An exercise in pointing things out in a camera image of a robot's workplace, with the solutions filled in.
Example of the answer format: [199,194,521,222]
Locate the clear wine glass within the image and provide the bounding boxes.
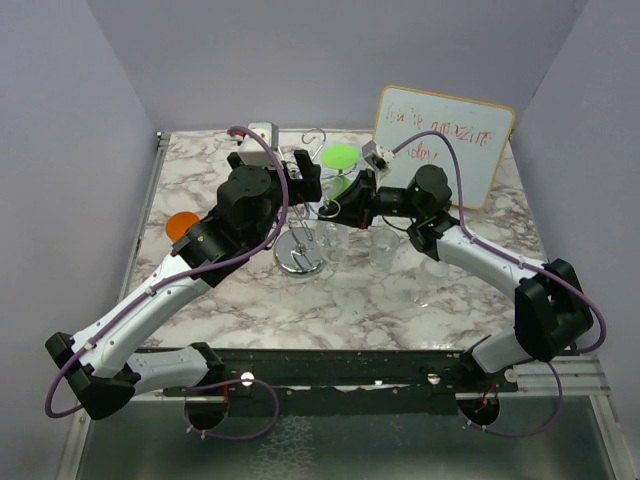
[315,199,349,273]
[411,258,450,308]

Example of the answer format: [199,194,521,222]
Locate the black mounting rail base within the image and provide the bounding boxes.
[163,348,517,417]

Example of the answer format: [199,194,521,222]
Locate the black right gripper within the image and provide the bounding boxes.
[318,169,423,231]

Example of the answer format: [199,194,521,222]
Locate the chrome wine glass rack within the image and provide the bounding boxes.
[272,128,327,279]

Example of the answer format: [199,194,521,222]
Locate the dark orange plastic wine glass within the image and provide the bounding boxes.
[165,211,199,243]

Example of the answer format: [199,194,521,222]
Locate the yellow framed whiteboard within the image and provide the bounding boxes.
[373,85,516,210]

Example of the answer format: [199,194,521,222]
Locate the green plastic wine glass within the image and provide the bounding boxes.
[320,143,360,201]

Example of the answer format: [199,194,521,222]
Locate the clear wine glass lying down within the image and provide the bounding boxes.
[411,258,450,308]

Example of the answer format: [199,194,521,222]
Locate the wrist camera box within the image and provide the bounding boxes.
[361,140,395,184]
[238,122,279,168]

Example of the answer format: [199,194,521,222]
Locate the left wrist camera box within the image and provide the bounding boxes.
[238,122,279,168]

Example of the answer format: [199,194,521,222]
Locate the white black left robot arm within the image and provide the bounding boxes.
[45,150,321,420]

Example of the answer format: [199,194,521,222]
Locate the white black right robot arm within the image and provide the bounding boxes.
[320,165,594,391]

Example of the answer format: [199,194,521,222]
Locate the clear short tumbler glass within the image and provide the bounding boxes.
[369,229,400,271]

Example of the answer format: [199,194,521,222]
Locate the aluminium frame rail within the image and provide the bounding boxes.
[56,132,172,479]

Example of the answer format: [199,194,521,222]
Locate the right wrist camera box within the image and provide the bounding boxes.
[361,140,395,184]

